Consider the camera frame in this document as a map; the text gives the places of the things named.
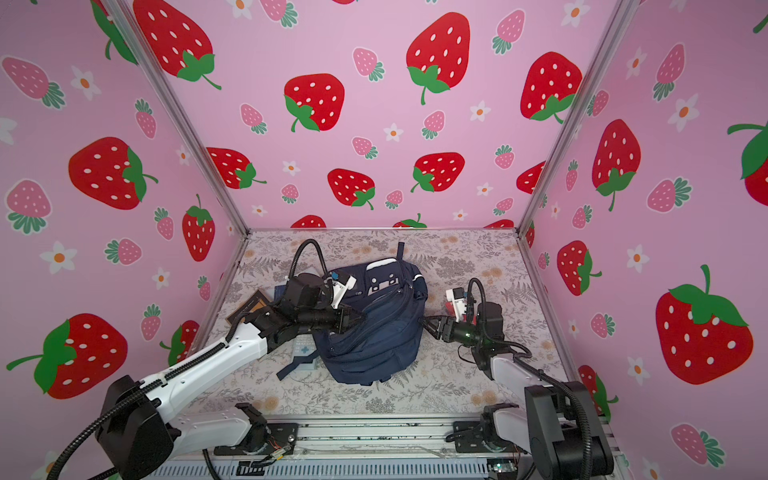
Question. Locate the light blue calculator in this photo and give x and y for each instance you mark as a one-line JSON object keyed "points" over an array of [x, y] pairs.
{"points": [[304, 349]]}

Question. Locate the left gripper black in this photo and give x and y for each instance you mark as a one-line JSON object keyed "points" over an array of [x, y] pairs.
{"points": [[344, 321]]}

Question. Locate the blue book yellow label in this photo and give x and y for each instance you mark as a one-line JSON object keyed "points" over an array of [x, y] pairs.
{"points": [[284, 293]]}

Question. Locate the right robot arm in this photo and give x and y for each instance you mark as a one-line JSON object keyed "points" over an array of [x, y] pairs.
{"points": [[557, 425]]}

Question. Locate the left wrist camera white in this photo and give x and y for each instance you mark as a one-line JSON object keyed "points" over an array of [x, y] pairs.
{"points": [[340, 284]]}

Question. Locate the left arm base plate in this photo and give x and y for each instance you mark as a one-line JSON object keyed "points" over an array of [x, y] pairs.
{"points": [[263, 441]]}

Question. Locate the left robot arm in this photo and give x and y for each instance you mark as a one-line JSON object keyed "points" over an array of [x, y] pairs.
{"points": [[140, 427]]}

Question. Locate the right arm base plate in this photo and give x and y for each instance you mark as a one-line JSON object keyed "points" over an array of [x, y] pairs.
{"points": [[471, 437]]}

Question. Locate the brown Scroll Marked book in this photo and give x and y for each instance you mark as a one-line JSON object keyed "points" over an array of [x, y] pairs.
{"points": [[254, 303]]}

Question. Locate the floral table cloth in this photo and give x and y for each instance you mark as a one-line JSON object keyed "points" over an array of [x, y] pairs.
{"points": [[442, 379]]}

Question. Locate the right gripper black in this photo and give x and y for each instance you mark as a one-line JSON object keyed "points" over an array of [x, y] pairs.
{"points": [[446, 327]]}

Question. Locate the navy blue student backpack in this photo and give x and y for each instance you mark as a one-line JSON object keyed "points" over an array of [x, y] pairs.
{"points": [[391, 293]]}

